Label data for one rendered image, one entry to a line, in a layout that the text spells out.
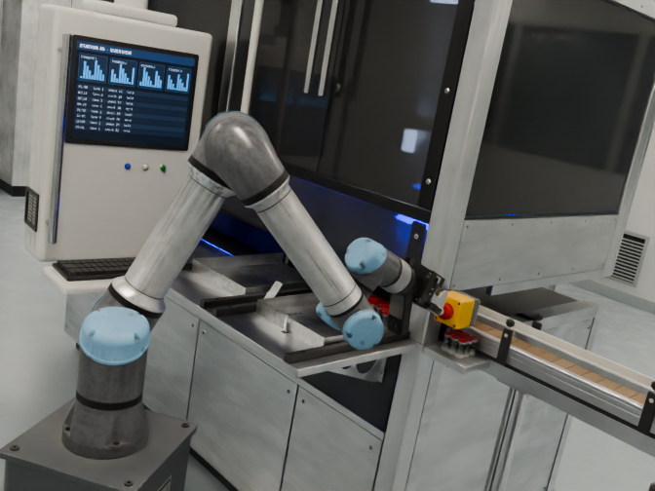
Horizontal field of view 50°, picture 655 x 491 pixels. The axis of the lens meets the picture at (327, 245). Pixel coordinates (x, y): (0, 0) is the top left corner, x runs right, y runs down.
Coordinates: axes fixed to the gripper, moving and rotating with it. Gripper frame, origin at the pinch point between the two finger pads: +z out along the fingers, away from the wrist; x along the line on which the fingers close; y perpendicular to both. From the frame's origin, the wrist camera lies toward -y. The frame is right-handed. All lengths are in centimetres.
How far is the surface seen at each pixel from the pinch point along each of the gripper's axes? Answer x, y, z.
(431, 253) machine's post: 8.7, 12.6, -0.9
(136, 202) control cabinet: 107, -9, -20
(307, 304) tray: 37.5, -12.7, -1.1
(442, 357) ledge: -1.0, -8.6, 9.0
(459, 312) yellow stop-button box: -3.4, 2.6, 3.1
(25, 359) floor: 205, -97, 29
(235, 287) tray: 50, -18, -16
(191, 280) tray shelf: 64, -22, -19
